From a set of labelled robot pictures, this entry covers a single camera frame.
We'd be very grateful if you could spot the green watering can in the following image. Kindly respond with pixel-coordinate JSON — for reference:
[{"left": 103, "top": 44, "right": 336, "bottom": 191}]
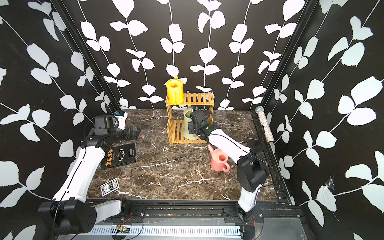
[{"left": 183, "top": 107, "right": 199, "bottom": 141}]

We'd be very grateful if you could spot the wooden slatted two-tier shelf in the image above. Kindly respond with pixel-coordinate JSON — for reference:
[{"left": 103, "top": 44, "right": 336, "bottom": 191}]
[{"left": 166, "top": 93, "right": 215, "bottom": 144}]

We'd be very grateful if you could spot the yellow watering can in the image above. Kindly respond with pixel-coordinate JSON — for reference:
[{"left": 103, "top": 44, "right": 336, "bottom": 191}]
[{"left": 165, "top": 76, "right": 184, "bottom": 105}]

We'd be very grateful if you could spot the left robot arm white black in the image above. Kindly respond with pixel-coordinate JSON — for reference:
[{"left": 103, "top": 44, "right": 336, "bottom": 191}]
[{"left": 38, "top": 127, "right": 141, "bottom": 240}]

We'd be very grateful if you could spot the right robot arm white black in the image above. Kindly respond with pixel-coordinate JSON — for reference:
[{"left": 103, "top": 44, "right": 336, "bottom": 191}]
[{"left": 188, "top": 120, "right": 268, "bottom": 222}]

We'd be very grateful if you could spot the pink watering can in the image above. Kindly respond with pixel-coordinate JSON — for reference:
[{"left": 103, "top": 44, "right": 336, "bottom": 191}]
[{"left": 208, "top": 145, "right": 230, "bottom": 173}]

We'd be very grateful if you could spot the black book yellow title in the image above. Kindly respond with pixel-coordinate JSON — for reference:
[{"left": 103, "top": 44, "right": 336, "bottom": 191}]
[{"left": 101, "top": 143, "right": 137, "bottom": 170}]

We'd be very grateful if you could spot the playing card deck box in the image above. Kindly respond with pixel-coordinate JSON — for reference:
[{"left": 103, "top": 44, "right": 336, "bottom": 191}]
[{"left": 100, "top": 178, "right": 120, "bottom": 197}]

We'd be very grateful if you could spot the sprinkle-patterned microphone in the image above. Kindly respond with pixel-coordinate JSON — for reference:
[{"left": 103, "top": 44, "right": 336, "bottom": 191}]
[{"left": 255, "top": 106, "right": 275, "bottom": 143}]

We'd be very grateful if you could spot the small green circuit board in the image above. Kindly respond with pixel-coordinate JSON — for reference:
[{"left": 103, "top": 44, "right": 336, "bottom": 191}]
[{"left": 116, "top": 226, "right": 130, "bottom": 235}]

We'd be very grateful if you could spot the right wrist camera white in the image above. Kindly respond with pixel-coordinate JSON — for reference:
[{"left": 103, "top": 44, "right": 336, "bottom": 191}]
[{"left": 190, "top": 107, "right": 207, "bottom": 124}]

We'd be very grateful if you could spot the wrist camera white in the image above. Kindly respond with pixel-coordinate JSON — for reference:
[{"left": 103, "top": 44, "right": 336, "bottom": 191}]
[
  {"left": 190, "top": 107, "right": 207, "bottom": 124},
  {"left": 114, "top": 111, "right": 128, "bottom": 130}
]

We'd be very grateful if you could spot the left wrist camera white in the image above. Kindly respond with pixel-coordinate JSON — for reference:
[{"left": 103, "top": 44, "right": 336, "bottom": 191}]
[{"left": 114, "top": 111, "right": 128, "bottom": 130}]

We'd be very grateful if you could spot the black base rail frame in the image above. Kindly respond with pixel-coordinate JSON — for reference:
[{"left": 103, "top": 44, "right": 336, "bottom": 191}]
[{"left": 122, "top": 200, "right": 305, "bottom": 225}]

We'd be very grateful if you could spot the white perforated rail strip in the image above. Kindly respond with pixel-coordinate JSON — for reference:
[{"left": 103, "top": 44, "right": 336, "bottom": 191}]
[{"left": 87, "top": 226, "right": 241, "bottom": 238}]

